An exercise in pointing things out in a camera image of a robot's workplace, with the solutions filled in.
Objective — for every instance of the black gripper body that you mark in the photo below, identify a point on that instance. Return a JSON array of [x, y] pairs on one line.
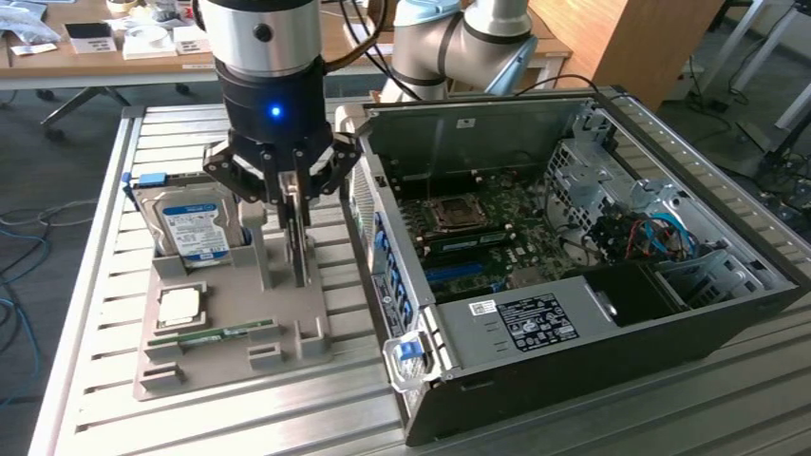
[[253, 114]]

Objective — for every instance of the green graphics card black shroud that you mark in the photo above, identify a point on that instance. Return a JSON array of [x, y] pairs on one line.
[[297, 247]]

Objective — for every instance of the hard disk blue caddy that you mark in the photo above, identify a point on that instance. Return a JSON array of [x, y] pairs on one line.
[[189, 228]]

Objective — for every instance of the white labelled box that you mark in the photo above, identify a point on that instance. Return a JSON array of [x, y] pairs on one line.
[[189, 45]]

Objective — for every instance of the white flat box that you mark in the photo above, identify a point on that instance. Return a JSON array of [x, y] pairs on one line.
[[148, 53]]

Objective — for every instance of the white papers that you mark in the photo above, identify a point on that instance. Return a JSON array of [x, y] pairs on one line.
[[382, 49]]

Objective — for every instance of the white tape roll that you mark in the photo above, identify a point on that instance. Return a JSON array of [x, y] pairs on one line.
[[133, 38]]

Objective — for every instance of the metal CPU socket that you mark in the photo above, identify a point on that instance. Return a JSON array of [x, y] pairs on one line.
[[456, 214]]

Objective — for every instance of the dark grey small object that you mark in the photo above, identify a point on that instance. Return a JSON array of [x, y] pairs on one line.
[[161, 12]]

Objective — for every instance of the wooden desk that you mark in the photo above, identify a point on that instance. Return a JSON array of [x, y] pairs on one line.
[[94, 66]]

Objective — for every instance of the grey parts rack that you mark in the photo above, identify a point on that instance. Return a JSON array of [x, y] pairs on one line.
[[253, 309]]

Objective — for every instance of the black white small box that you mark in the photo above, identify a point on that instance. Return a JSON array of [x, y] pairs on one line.
[[92, 40]]

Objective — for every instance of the silver CPU chip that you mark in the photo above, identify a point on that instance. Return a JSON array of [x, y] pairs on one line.
[[178, 309]]

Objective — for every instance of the beige tape roll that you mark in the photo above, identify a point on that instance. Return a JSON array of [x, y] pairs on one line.
[[120, 5]]

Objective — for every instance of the blue expansion slot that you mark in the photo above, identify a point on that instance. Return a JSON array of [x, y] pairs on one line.
[[456, 273]]

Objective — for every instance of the green motherboard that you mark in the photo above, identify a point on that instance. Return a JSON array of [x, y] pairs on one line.
[[525, 237]]

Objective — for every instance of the white paper label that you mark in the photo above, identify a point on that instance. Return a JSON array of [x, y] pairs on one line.
[[32, 49]]

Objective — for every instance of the grey plastic bag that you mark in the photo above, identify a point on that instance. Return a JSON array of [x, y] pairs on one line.
[[25, 28]]

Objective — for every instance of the silver chipset heatsink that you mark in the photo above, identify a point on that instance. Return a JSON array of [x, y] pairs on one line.
[[526, 278]]

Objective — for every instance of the grey power supply unit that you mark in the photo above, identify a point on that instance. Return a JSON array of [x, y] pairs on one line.
[[468, 342]]

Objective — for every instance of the silver metal disk bay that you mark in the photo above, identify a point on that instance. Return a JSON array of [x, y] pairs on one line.
[[589, 190]]

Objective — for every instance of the wooden cabinet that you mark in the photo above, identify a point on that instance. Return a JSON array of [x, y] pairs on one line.
[[633, 38]]

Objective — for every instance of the black open PC case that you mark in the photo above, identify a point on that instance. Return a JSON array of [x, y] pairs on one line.
[[633, 361]]

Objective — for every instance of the black stand base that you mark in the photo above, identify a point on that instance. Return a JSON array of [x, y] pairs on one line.
[[785, 157]]

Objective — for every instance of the white desk frame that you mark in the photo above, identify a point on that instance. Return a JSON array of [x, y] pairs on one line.
[[797, 109]]

